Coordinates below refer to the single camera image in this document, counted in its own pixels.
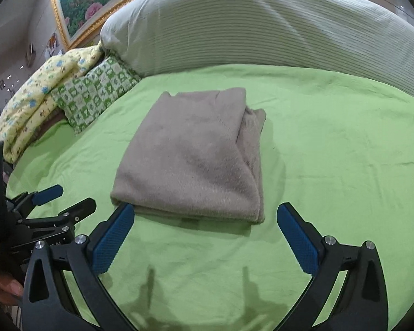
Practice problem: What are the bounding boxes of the beige knit sweater brown cuffs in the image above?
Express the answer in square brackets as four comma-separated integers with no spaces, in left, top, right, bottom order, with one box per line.
[110,87,266,223]

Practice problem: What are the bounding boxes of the person's left hand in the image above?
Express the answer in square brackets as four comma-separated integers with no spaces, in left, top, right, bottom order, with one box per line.
[0,271,24,306]

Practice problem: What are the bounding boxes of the yellow floral quilt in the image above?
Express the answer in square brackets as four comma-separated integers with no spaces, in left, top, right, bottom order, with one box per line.
[0,45,103,164]

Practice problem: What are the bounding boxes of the green white patterned pillow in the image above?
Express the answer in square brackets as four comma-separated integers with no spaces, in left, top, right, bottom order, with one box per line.
[51,55,141,135]

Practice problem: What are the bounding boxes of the large striped white pillow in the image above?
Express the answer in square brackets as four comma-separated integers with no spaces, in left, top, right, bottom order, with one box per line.
[100,0,414,97]

